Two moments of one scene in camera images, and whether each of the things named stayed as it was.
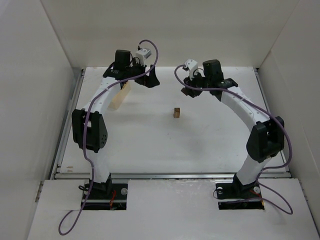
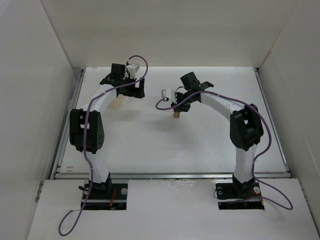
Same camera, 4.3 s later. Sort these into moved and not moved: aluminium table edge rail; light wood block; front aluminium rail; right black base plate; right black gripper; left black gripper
Moved: right black gripper; left black gripper
Not moved: right black base plate; aluminium table edge rail; light wood block; front aluminium rail
